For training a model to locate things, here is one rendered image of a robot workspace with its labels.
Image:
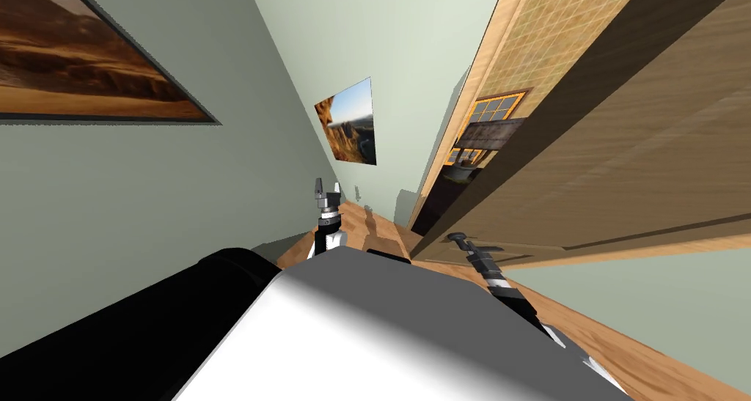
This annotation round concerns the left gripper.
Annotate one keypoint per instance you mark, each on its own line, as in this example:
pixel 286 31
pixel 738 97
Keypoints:
pixel 327 202

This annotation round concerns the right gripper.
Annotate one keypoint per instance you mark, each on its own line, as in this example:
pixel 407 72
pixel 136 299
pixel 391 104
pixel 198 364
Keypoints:
pixel 483 262

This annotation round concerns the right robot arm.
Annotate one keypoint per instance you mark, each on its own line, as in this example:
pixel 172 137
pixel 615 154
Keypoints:
pixel 519 307

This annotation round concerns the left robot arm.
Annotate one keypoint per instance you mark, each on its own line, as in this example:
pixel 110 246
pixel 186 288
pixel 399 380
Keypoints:
pixel 117 330

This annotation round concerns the canyon landscape picture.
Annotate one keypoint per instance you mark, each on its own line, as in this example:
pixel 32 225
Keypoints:
pixel 351 125

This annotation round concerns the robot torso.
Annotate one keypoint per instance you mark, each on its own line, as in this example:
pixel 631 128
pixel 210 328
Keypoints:
pixel 364 330

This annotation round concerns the orange framed window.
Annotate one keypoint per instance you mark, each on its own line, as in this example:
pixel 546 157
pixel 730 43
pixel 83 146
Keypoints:
pixel 488 109

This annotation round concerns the brown wooden door leaf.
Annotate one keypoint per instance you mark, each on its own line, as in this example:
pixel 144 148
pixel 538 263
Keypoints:
pixel 645 154

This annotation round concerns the brown desert picture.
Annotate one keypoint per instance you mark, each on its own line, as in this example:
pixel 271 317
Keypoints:
pixel 70 55

